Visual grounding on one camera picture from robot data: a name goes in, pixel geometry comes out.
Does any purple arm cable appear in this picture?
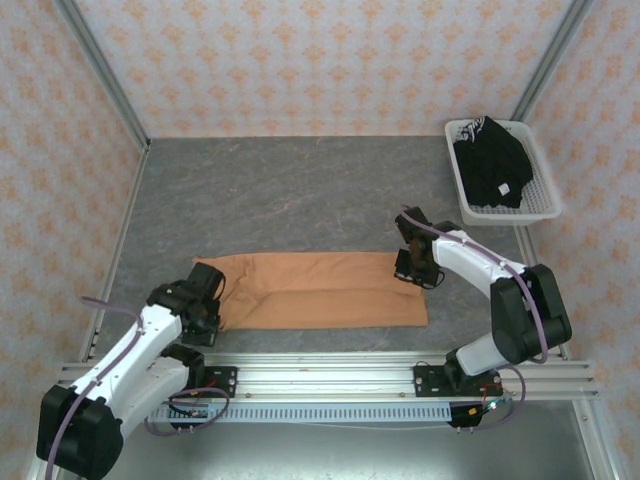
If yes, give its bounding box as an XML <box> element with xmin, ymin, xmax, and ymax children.
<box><xmin>402</xmin><ymin>203</ymin><xmax>550</xmax><ymax>364</ymax></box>
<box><xmin>47</xmin><ymin>294</ymin><xmax>146</xmax><ymax>471</ymax></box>

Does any white plastic basket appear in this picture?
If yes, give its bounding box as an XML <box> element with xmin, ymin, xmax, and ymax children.
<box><xmin>443</xmin><ymin>118</ymin><xmax>564</xmax><ymax>227</ymax></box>

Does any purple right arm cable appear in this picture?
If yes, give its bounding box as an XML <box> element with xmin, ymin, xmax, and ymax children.
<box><xmin>402</xmin><ymin>203</ymin><xmax>550</xmax><ymax>364</ymax></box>

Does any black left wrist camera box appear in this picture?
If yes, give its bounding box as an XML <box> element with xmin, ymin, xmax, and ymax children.
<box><xmin>187</xmin><ymin>262</ymin><xmax>226</xmax><ymax>301</ymax></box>

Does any orange printed t-shirt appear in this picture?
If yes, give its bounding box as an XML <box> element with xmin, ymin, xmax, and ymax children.
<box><xmin>192</xmin><ymin>251</ymin><xmax>430</xmax><ymax>334</ymax></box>

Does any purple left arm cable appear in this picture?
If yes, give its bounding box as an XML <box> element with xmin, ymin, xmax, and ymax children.
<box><xmin>47</xmin><ymin>294</ymin><xmax>146</xmax><ymax>471</ymax></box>

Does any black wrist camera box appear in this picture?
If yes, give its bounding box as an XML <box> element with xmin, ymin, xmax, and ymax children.
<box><xmin>187</xmin><ymin>262</ymin><xmax>226</xmax><ymax>301</ymax></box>
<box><xmin>394</xmin><ymin>204</ymin><xmax>434</xmax><ymax>241</ymax></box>

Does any white slotted cable duct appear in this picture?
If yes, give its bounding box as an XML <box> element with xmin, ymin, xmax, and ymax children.
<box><xmin>148</xmin><ymin>402</ymin><xmax>454</xmax><ymax>425</ymax></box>

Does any black t-shirt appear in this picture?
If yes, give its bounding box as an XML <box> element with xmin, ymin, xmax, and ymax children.
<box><xmin>452</xmin><ymin>115</ymin><xmax>534</xmax><ymax>210</ymax></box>

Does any aluminium frame post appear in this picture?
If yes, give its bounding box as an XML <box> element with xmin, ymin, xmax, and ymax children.
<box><xmin>505</xmin><ymin>0</ymin><xmax>596</xmax><ymax>132</ymax></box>
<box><xmin>53</xmin><ymin>0</ymin><xmax>152</xmax><ymax>154</ymax></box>

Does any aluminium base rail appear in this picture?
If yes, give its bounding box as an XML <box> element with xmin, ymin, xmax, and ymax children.
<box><xmin>59</xmin><ymin>349</ymin><xmax>599</xmax><ymax>401</ymax></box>

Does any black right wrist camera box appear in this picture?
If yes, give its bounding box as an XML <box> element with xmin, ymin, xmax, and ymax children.
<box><xmin>394</xmin><ymin>204</ymin><xmax>434</xmax><ymax>241</ymax></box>

